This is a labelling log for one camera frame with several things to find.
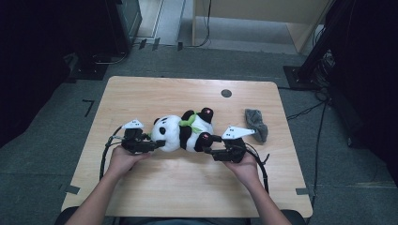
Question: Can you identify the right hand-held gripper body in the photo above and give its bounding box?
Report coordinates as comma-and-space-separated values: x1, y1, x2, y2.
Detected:
214, 126, 256, 164

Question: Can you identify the person's blue-grey shirt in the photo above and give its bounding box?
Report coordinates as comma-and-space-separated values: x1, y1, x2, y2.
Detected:
146, 218, 220, 225

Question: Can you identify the light wooden desk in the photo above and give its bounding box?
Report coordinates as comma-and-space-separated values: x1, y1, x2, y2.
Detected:
191, 0, 333, 54

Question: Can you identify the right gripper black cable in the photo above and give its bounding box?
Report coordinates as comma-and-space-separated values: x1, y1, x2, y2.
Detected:
245, 142, 271, 195

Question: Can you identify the grey sock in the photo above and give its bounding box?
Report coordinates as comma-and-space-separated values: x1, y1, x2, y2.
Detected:
244, 108, 269, 144

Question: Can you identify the long black floor cable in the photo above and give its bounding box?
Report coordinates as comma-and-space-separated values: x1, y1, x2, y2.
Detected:
304, 99, 329, 225

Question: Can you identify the hanging black cable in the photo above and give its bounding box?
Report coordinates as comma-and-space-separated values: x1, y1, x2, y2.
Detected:
187, 0, 213, 49

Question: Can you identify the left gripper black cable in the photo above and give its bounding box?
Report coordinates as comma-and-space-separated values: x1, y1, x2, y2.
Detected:
99, 126, 124, 182

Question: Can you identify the black stand base plate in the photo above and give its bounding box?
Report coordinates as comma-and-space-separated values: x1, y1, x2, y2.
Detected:
68, 52, 109, 82

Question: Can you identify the panda plush toy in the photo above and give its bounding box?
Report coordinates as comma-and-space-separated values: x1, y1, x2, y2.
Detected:
149, 107, 224, 154

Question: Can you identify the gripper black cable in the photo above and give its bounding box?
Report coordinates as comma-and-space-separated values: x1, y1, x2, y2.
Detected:
245, 142, 271, 195
99, 126, 124, 182

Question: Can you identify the person's left hand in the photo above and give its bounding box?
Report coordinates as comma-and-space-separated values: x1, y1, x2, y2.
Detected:
107, 145, 152, 180

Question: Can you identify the dark curtain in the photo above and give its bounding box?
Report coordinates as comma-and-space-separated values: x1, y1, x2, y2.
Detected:
0, 0, 74, 148
325, 0, 398, 187

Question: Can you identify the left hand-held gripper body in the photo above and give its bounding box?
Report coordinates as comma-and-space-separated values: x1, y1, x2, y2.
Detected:
120, 119, 152, 155

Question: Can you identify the person's right hand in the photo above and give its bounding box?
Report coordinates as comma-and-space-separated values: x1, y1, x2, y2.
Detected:
222, 152, 261, 189

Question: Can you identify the black floor tape corner mark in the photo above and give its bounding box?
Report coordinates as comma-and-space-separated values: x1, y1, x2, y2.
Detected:
82, 98, 96, 118

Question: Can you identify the black metal stand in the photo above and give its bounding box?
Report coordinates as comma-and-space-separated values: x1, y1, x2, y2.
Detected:
283, 0, 337, 92

